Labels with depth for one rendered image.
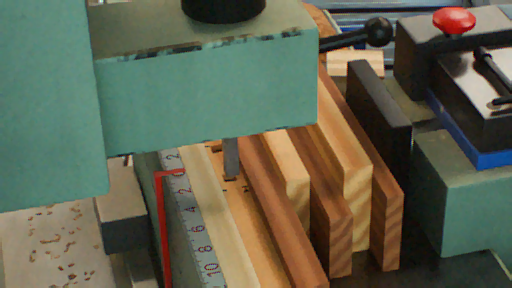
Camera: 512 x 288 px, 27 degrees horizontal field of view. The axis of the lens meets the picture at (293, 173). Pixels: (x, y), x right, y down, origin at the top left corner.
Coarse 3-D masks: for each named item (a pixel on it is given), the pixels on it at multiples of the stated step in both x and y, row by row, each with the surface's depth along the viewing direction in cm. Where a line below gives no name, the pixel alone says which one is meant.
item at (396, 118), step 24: (360, 72) 72; (360, 96) 71; (384, 96) 69; (360, 120) 72; (384, 120) 67; (408, 120) 67; (432, 120) 73; (384, 144) 68; (408, 144) 67; (408, 168) 68
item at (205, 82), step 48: (144, 0) 64; (288, 0) 64; (96, 48) 59; (144, 48) 59; (192, 48) 60; (240, 48) 61; (288, 48) 62; (144, 96) 61; (192, 96) 62; (240, 96) 63; (288, 96) 64; (144, 144) 63; (192, 144) 64
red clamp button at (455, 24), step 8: (448, 8) 73; (456, 8) 73; (440, 16) 72; (448, 16) 72; (456, 16) 72; (464, 16) 72; (472, 16) 72; (440, 24) 72; (448, 24) 71; (456, 24) 71; (464, 24) 71; (472, 24) 72; (448, 32) 72; (456, 32) 72; (464, 32) 72
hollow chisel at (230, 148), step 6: (234, 138) 68; (222, 144) 69; (228, 144) 68; (234, 144) 68; (228, 150) 68; (234, 150) 69; (228, 156) 69; (234, 156) 69; (228, 162) 69; (234, 162) 69; (228, 168) 69; (234, 168) 69; (228, 174) 70; (234, 174) 70
